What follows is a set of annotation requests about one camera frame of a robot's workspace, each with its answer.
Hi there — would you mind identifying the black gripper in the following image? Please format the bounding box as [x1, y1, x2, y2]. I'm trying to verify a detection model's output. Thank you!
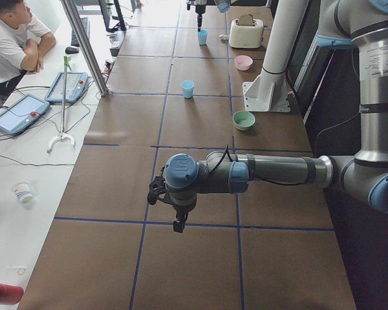
[195, 0, 207, 32]
[172, 201, 197, 233]

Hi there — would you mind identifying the black computer mouse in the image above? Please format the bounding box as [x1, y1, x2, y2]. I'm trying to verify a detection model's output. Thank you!
[65, 46, 79, 55]

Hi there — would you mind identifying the cream toaster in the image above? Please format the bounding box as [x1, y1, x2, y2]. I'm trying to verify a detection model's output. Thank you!
[229, 19, 264, 48]

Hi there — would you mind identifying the far teach pendant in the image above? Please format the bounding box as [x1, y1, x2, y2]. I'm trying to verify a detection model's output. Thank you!
[45, 72, 88, 105]

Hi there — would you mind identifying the black keyboard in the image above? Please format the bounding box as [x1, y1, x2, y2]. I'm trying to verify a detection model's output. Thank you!
[70, 17, 91, 47]

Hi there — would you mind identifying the seated person white shirt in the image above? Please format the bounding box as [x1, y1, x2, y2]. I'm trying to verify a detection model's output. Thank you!
[0, 1, 56, 101]

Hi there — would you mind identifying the pink bowl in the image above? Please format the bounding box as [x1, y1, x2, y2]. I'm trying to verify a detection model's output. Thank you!
[234, 55, 253, 71]

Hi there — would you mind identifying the near teach pendant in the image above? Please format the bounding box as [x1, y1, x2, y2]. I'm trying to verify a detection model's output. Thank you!
[0, 94, 50, 135]

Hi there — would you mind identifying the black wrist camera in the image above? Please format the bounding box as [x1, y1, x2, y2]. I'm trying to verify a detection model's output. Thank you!
[186, 0, 197, 10]
[147, 176, 172, 205]

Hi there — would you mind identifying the paper cup on desk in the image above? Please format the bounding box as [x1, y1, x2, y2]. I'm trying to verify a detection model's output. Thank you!
[11, 182, 33, 203]

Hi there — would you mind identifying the teach pendant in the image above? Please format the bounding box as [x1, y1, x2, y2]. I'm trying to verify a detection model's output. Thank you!
[0, 94, 50, 135]
[45, 72, 88, 105]

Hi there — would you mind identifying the black monitor stand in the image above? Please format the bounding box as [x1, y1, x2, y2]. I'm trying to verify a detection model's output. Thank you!
[98, 0, 126, 33]

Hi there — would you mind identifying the blue cup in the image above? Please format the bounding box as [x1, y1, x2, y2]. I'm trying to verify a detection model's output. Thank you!
[197, 29, 208, 46]
[180, 80, 195, 99]

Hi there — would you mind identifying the toast slice in toaster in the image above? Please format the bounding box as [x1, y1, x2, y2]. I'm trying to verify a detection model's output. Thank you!
[238, 14, 253, 26]

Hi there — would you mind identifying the green bowl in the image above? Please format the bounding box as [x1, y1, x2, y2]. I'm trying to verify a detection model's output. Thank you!
[232, 110, 255, 131]

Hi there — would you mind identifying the aluminium frame post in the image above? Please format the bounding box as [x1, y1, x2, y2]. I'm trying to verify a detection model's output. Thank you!
[61, 0, 109, 98]

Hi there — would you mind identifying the grabber reach tool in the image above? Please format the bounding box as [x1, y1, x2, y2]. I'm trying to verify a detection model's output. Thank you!
[47, 56, 76, 154]

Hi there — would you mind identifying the red cylinder object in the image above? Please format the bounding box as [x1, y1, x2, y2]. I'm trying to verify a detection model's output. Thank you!
[0, 284, 24, 305]

